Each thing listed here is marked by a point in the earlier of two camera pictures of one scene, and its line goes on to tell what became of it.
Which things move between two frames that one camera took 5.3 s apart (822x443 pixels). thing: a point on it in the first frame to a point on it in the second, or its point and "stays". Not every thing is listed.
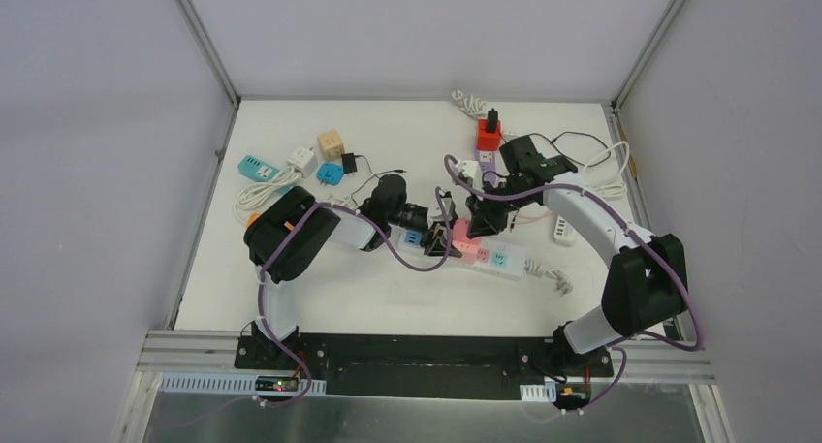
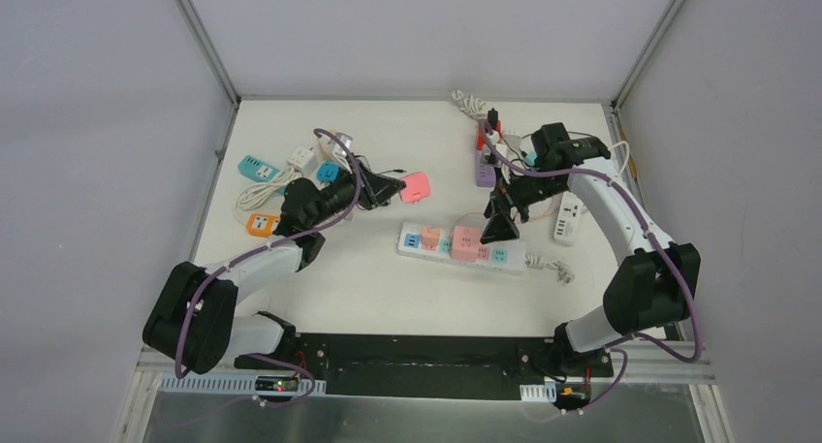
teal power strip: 261,171 stays
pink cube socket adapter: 460,237 to 417,188
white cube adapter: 304,161 stays
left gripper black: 426,227 to 363,187
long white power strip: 502,259 stays
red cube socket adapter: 489,141 stays
